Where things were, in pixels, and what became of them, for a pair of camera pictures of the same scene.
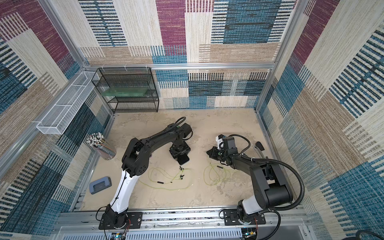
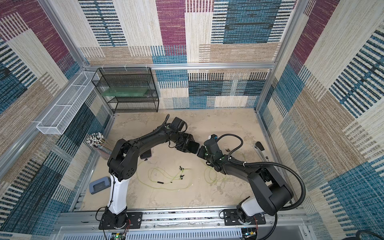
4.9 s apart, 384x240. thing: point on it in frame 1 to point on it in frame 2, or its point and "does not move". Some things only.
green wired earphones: x=214 y=173 does not move
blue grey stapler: x=100 y=184 does not move
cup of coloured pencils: x=97 y=141 does not move
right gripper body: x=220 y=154 to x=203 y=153
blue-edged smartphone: x=183 y=158 to x=193 y=147
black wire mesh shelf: x=127 y=89 does not move
